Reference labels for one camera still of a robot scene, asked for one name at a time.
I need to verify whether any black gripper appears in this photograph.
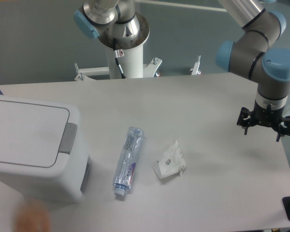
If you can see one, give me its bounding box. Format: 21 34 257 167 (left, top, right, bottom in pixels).
236 101 290 142

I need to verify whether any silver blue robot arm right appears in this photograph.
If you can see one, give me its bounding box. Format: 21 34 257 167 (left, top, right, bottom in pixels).
216 0 290 141

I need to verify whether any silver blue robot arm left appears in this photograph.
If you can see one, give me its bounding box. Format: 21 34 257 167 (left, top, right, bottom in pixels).
73 0 252 79

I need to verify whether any white trash can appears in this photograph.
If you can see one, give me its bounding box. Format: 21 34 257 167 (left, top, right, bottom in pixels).
0 95 91 203

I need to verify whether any white trash can lid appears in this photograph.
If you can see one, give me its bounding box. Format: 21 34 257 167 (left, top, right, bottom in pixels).
0 98 80 168

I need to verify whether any crumpled white paper wrapper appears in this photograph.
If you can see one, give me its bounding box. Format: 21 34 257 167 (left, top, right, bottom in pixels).
152 140 187 179

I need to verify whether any crushed clear plastic bottle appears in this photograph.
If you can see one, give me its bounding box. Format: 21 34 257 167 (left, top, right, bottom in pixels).
113 127 145 197

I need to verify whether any blurry orange object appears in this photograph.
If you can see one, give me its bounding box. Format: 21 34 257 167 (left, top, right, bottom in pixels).
12 200 51 232

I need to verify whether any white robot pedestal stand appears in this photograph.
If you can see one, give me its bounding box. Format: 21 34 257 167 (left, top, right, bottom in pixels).
74 13 162 81

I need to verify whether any black cable on pedestal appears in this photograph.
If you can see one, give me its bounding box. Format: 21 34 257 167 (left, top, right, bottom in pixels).
112 38 127 79

